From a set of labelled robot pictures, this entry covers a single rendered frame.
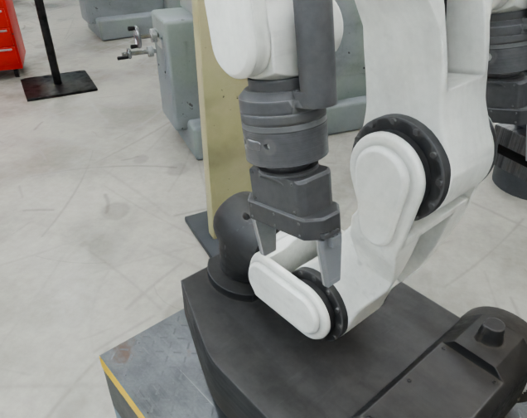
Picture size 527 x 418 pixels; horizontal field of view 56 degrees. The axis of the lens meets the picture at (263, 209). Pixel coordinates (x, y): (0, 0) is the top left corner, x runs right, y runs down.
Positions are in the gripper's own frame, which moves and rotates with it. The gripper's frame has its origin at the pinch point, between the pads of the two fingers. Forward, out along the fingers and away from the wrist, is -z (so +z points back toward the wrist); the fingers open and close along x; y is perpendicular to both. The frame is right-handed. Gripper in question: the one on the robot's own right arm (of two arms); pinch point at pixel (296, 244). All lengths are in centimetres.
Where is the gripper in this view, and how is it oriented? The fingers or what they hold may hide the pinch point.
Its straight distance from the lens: 57.5
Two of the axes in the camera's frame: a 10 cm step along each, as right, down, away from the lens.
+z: -1.1, -9.1, -4.1
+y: 7.6, -3.4, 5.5
